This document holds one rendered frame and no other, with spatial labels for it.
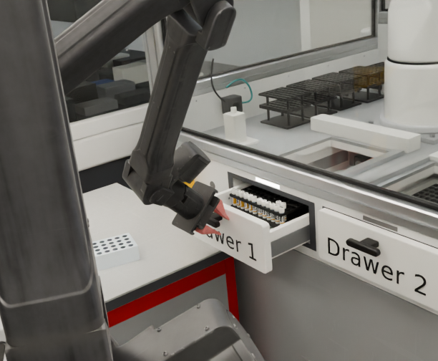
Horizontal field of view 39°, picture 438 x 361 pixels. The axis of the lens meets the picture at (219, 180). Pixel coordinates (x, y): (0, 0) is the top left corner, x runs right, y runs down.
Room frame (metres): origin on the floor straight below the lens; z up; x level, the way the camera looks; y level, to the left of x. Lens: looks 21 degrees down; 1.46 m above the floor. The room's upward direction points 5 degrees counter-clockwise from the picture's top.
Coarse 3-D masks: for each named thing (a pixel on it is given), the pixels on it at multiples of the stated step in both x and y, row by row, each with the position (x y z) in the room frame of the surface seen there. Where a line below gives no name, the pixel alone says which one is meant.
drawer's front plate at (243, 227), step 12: (228, 216) 1.19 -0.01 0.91; (240, 216) 1.16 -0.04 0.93; (252, 216) 1.15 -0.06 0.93; (216, 228) 1.23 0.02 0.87; (228, 228) 1.20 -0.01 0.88; (240, 228) 1.16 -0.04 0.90; (252, 228) 1.13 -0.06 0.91; (264, 228) 1.10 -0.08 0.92; (204, 240) 1.27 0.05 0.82; (216, 240) 1.24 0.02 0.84; (228, 240) 1.20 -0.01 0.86; (240, 240) 1.16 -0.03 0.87; (252, 240) 1.13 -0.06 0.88; (264, 240) 1.10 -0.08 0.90; (228, 252) 1.20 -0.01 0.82; (240, 252) 1.17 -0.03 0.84; (264, 252) 1.10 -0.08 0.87; (252, 264) 1.14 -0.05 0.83; (264, 264) 1.11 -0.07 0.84
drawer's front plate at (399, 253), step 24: (336, 216) 1.11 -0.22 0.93; (336, 240) 1.11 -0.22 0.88; (360, 240) 1.06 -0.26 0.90; (384, 240) 1.02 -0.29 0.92; (408, 240) 0.99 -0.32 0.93; (336, 264) 1.11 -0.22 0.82; (360, 264) 1.06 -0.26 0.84; (384, 264) 1.01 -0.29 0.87; (408, 264) 0.97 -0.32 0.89; (432, 264) 0.93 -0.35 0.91; (408, 288) 0.97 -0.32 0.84; (432, 288) 0.93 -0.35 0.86
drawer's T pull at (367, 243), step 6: (348, 240) 1.04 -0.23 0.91; (354, 240) 1.04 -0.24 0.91; (366, 240) 1.03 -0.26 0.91; (372, 240) 1.03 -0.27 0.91; (354, 246) 1.03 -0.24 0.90; (360, 246) 1.02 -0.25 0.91; (366, 246) 1.01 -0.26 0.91; (372, 246) 1.00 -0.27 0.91; (378, 246) 1.02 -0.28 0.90; (366, 252) 1.00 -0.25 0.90; (372, 252) 0.99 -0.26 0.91; (378, 252) 0.99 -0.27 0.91
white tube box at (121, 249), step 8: (104, 240) 1.38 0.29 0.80; (112, 240) 1.37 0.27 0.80; (120, 240) 1.37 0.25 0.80; (128, 240) 1.37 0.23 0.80; (96, 248) 1.34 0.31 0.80; (104, 248) 1.34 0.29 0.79; (112, 248) 1.33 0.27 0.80; (120, 248) 1.33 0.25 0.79; (128, 248) 1.32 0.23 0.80; (136, 248) 1.33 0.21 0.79; (96, 256) 1.30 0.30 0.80; (104, 256) 1.30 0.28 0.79; (112, 256) 1.31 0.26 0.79; (120, 256) 1.31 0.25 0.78; (128, 256) 1.32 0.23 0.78; (136, 256) 1.33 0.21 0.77; (104, 264) 1.30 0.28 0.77; (112, 264) 1.31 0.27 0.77; (120, 264) 1.31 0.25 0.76
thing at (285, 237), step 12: (228, 192) 1.38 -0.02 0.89; (228, 204) 1.38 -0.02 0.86; (300, 216) 1.20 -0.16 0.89; (276, 228) 1.15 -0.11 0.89; (288, 228) 1.17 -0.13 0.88; (300, 228) 1.18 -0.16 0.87; (276, 240) 1.14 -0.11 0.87; (288, 240) 1.16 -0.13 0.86; (300, 240) 1.18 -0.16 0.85; (276, 252) 1.14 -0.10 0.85
